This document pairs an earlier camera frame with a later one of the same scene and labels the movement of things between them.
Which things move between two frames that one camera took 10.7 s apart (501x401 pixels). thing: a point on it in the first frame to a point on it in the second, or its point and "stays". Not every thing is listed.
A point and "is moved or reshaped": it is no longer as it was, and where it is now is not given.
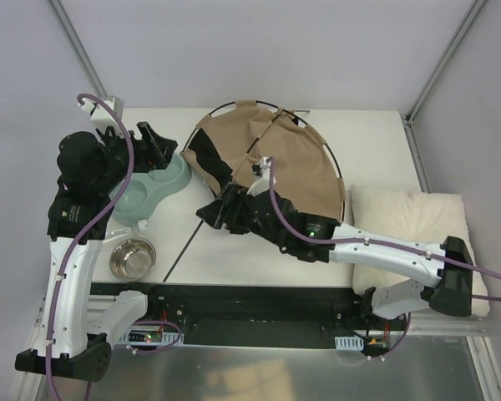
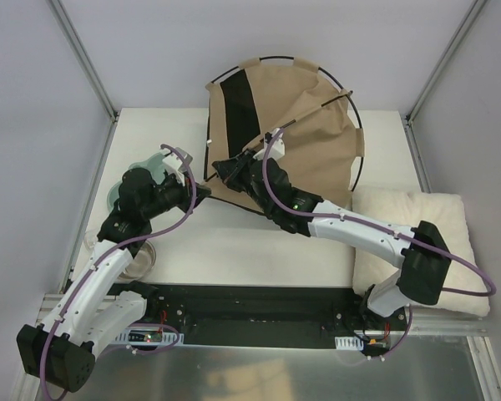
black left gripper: [139, 147] to [188, 192]
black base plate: [251, 315] stays
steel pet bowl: [133, 259] stays
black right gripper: [232, 209] to [242, 170]
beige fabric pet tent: [225, 148] is moved or reshaped
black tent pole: [285, 109] is moved or reshaped
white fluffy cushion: [417, 217] stays
